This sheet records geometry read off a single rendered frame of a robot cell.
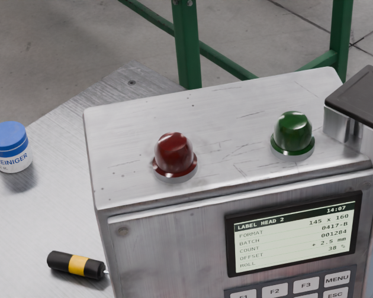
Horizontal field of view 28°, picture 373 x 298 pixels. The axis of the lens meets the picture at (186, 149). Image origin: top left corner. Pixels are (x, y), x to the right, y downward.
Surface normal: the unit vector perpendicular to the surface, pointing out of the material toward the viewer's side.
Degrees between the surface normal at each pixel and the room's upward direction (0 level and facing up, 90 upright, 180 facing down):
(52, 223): 0
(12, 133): 0
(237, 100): 0
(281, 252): 90
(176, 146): 14
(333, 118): 90
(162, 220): 90
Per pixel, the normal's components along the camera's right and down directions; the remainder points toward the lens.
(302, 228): 0.18, 0.66
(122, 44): -0.07, -0.73
